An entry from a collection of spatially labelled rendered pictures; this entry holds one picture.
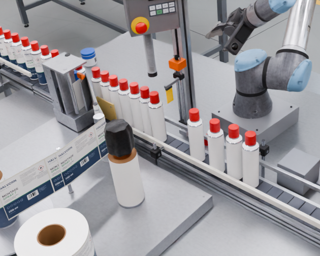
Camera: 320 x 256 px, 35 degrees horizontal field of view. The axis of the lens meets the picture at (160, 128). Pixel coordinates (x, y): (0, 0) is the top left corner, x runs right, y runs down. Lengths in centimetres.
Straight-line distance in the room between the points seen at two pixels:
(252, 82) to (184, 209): 55
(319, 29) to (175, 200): 317
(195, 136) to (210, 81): 64
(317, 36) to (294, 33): 259
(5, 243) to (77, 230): 31
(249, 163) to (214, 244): 27
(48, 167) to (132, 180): 27
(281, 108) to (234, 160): 43
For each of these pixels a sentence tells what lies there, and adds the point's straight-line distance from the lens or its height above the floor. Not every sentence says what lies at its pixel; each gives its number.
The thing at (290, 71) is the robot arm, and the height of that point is 110.
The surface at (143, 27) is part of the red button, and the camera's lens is 165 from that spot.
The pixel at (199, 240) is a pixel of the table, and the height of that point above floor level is 83.
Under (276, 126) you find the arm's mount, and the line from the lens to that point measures 191.
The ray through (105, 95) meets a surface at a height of 100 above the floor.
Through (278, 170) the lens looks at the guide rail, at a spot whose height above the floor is 96.
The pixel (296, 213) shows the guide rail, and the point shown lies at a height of 91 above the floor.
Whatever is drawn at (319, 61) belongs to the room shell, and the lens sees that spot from 412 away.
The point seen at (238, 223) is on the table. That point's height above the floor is 83.
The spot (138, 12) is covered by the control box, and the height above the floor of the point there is 137.
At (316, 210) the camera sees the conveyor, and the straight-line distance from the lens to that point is 161.
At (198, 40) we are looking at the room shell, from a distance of 448.
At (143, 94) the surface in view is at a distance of 180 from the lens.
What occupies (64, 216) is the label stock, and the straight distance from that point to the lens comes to 146.
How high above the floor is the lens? 202
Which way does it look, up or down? 36 degrees down
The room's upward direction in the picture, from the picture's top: 8 degrees counter-clockwise
